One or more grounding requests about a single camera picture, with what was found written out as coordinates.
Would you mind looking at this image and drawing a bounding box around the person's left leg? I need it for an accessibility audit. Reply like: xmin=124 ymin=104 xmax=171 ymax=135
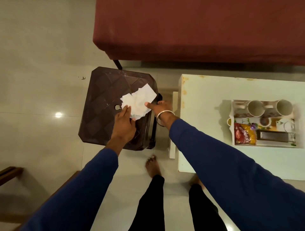
xmin=128 ymin=155 xmax=165 ymax=231

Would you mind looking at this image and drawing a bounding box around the person's leg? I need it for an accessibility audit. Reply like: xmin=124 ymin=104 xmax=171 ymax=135
xmin=128 ymin=155 xmax=165 ymax=231
xmin=188 ymin=175 xmax=227 ymax=231

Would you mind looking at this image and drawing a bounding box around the brown plastic stool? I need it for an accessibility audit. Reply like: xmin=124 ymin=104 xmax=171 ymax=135
xmin=78 ymin=67 xmax=163 ymax=151

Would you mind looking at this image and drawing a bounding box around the white cup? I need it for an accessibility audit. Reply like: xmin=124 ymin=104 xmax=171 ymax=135
xmin=276 ymin=99 xmax=294 ymax=117
xmin=247 ymin=100 xmax=265 ymax=118

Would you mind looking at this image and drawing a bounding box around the person's left forearm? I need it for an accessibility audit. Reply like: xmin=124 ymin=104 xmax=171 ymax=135
xmin=20 ymin=137 xmax=130 ymax=231

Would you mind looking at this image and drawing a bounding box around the person's left hand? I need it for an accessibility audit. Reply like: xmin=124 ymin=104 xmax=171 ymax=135
xmin=112 ymin=105 xmax=137 ymax=144

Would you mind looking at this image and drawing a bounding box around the red and yellow snack packet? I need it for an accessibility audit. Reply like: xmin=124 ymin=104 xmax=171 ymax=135
xmin=234 ymin=122 xmax=257 ymax=145

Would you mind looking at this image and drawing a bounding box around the floral printed packet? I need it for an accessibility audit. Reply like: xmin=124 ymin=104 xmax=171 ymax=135
xmin=234 ymin=113 xmax=260 ymax=125

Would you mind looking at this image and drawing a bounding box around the person's right hand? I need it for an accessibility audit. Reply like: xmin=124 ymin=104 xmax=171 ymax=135
xmin=144 ymin=100 xmax=173 ymax=117

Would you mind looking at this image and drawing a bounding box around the silver bangle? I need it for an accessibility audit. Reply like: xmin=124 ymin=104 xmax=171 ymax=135
xmin=156 ymin=110 xmax=176 ymax=127

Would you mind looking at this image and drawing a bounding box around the white table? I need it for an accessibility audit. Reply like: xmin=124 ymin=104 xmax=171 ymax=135
xmin=169 ymin=74 xmax=305 ymax=181

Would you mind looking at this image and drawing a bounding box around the white serving tray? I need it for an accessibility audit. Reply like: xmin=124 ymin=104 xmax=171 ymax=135
xmin=230 ymin=99 xmax=297 ymax=148

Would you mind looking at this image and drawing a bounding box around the person's right leg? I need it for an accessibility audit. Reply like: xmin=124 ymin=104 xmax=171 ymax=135
xmin=188 ymin=175 xmax=227 ymax=231

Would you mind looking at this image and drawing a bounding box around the dark red sofa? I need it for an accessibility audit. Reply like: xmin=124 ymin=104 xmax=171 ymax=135
xmin=93 ymin=0 xmax=305 ymax=70

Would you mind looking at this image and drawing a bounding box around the wooden chair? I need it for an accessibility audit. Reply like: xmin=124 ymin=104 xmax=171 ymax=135
xmin=0 ymin=166 xmax=81 ymax=231

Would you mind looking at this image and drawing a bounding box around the small bowl with dark contents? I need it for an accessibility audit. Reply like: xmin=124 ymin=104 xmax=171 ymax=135
xmin=258 ymin=117 xmax=272 ymax=128

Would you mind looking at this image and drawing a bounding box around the white tissue paper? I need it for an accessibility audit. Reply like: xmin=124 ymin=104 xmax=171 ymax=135
xmin=120 ymin=83 xmax=157 ymax=119

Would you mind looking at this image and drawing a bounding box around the white teapot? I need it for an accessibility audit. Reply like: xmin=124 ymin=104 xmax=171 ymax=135
xmin=276 ymin=118 xmax=295 ymax=133

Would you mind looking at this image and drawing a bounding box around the dark metal box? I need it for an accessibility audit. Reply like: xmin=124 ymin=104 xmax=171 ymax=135
xmin=256 ymin=130 xmax=296 ymax=143

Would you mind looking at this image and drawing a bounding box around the person's right forearm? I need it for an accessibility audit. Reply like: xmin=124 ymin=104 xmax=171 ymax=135
xmin=159 ymin=113 xmax=305 ymax=231

